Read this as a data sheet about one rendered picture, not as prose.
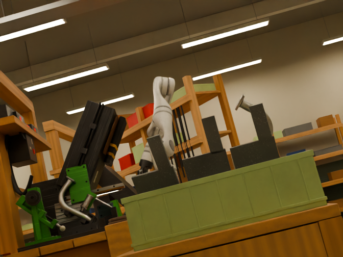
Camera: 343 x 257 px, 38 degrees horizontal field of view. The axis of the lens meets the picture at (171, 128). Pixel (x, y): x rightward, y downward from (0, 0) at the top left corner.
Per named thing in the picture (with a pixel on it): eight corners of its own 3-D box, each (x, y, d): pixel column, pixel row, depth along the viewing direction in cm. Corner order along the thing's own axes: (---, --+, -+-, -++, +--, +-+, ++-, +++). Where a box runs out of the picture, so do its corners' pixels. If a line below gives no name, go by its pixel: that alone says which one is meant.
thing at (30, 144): (38, 162, 284) (33, 137, 287) (31, 158, 268) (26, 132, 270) (17, 168, 283) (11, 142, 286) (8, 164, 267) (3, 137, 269)
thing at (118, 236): (148, 241, 354) (144, 220, 356) (145, 253, 206) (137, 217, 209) (129, 246, 353) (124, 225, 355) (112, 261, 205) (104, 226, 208)
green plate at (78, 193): (95, 203, 278) (88, 169, 287) (92, 198, 270) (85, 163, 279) (74, 208, 277) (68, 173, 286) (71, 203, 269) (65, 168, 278)
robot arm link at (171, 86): (167, 115, 275) (152, 113, 274) (175, 75, 258) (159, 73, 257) (168, 125, 268) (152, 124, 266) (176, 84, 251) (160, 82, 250)
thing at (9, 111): (16, 122, 269) (14, 110, 270) (8, 117, 254) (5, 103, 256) (3, 125, 268) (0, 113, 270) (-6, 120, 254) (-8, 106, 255)
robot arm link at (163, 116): (167, 104, 239) (150, 110, 242) (168, 147, 221) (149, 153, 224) (175, 116, 245) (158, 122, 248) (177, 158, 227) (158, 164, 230)
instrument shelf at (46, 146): (52, 149, 334) (50, 143, 334) (15, 122, 245) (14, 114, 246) (15, 158, 332) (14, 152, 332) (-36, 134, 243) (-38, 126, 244)
